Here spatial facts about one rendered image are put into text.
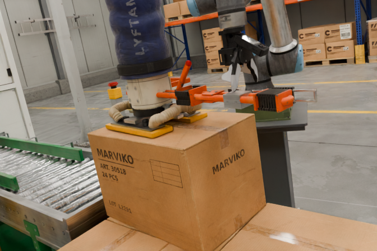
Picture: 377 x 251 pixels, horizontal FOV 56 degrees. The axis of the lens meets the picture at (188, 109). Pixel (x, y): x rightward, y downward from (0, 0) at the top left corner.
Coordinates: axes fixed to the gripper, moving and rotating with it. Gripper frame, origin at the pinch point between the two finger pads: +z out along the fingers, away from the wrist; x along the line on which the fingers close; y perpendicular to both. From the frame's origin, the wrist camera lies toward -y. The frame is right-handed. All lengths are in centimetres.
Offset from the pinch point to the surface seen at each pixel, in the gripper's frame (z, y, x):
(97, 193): 54, 97, 6
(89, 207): 48, 75, 25
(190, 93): -0.7, 16.8, 9.8
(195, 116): 12.1, 27.8, -3.4
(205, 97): 1.0, 10.6, 9.5
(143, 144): 15.0, 32.0, 22.3
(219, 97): 0.8, 4.6, 10.2
